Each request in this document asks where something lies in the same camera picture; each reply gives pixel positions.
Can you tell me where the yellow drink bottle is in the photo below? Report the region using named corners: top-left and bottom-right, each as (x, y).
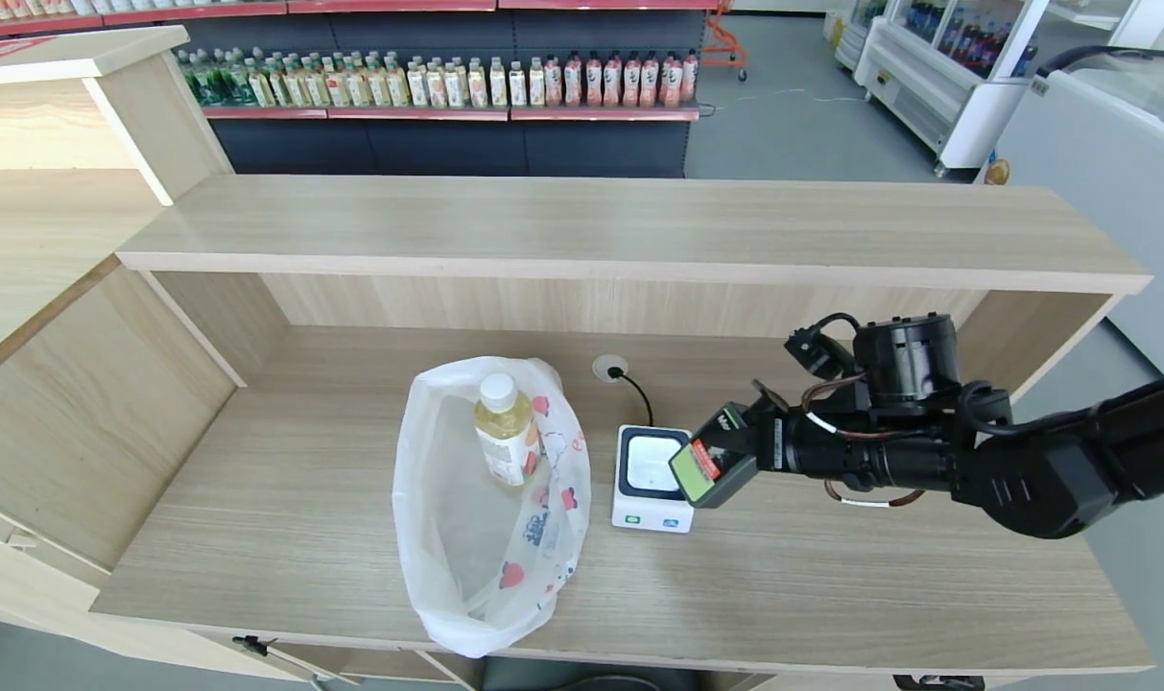
top-left (473, 372), bottom-right (542, 488)

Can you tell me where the green pack with red label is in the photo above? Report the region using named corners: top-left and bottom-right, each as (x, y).
top-left (668, 403), bottom-right (761, 510)

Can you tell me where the wooden counter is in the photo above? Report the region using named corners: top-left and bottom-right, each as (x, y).
top-left (0, 26), bottom-right (1156, 691)

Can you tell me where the black shop shelf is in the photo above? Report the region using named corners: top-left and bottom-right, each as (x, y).
top-left (0, 0), bottom-right (722, 179)

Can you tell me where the white plastic shopping bag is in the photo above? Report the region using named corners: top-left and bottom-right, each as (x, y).
top-left (392, 357), bottom-right (592, 659)

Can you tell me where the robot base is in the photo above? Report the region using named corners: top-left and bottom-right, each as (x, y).
top-left (481, 660), bottom-right (726, 691)

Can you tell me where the white barcode scanner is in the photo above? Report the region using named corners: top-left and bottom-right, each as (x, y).
top-left (611, 424), bottom-right (695, 535)

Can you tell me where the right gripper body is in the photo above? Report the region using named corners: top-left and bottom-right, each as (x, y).
top-left (745, 395), bottom-right (957, 490)

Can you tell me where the black cable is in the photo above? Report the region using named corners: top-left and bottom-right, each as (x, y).
top-left (612, 369), bottom-right (655, 428)

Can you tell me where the row of bottles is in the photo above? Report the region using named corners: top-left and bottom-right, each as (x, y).
top-left (903, 0), bottom-right (1038, 78)
top-left (177, 48), bottom-right (701, 109)

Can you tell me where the orange metal rack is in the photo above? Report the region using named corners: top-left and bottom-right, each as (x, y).
top-left (701, 0), bottom-right (748, 82)

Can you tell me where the white display fridge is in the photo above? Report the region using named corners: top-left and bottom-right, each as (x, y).
top-left (836, 0), bottom-right (1134, 179)

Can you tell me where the white chest freezer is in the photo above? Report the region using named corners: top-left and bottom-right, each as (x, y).
top-left (975, 46), bottom-right (1164, 377)

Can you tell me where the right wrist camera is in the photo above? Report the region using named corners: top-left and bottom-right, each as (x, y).
top-left (784, 324), bottom-right (857, 382)

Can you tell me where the row of packs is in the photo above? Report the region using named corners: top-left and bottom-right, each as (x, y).
top-left (0, 0), bottom-right (285, 20)

